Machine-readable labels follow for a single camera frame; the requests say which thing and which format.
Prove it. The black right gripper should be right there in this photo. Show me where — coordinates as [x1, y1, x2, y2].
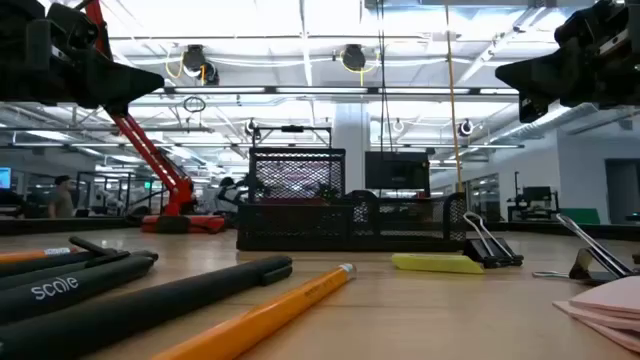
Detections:
[494, 0, 640, 124]

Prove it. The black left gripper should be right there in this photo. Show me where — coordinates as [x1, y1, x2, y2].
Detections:
[0, 0, 165, 117]

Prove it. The black binder clip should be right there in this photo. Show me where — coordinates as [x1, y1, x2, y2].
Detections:
[532, 213, 640, 287]
[462, 211, 525, 269]

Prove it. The orange pen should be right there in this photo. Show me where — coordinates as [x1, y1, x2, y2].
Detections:
[0, 236, 160, 279]

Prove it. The black pen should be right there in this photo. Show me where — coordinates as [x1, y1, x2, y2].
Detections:
[0, 255, 294, 360]
[0, 255, 156, 326]

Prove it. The pink sticky note pad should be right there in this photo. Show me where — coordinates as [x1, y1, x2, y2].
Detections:
[552, 299, 640, 354]
[569, 275, 640, 321]

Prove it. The black mesh desk organizer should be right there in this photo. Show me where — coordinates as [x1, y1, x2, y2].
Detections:
[236, 147, 469, 253]

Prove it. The black desk with monitor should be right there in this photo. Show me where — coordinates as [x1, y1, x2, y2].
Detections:
[507, 171, 561, 223]

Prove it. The person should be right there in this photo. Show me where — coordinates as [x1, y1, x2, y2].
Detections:
[48, 174, 76, 219]

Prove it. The green board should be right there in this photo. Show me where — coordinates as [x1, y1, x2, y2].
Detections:
[559, 207, 601, 225]

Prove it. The black monitor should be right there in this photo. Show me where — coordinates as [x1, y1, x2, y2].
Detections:
[364, 151, 431, 191]

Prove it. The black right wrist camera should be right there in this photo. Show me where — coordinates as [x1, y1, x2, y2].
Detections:
[553, 13, 599, 50]

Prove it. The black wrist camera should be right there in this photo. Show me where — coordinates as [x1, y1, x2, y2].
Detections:
[47, 2, 100, 51]
[553, 13, 599, 50]

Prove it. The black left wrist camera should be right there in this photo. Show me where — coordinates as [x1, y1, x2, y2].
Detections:
[47, 2, 100, 51]

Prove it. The black ceiling cable reel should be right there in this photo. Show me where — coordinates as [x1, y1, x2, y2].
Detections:
[180, 43, 221, 86]
[339, 43, 368, 73]

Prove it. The black hanging cable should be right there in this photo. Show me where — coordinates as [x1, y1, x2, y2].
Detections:
[376, 0, 389, 153]

